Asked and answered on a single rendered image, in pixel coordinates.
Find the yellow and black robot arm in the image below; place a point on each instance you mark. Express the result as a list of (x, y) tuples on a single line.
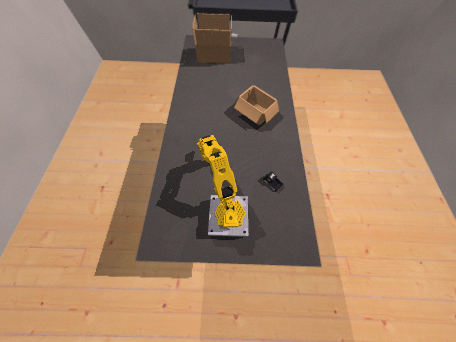
[(217, 157)]

